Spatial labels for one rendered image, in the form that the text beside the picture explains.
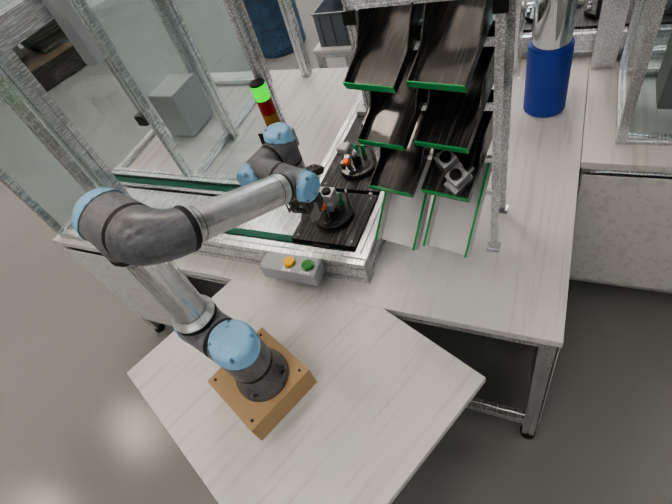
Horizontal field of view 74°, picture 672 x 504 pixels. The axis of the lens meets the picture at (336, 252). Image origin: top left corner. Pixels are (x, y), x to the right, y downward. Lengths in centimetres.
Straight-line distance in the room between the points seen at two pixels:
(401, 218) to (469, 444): 111
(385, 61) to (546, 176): 87
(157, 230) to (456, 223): 84
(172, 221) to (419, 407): 79
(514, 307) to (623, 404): 98
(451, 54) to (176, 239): 68
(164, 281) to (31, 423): 220
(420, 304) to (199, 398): 73
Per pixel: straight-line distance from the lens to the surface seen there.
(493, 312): 140
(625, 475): 219
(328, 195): 148
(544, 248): 155
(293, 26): 253
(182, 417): 150
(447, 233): 137
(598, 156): 187
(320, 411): 133
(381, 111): 122
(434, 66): 107
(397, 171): 129
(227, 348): 114
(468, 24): 111
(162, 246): 87
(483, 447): 214
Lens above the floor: 206
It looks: 48 degrees down
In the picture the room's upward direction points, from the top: 21 degrees counter-clockwise
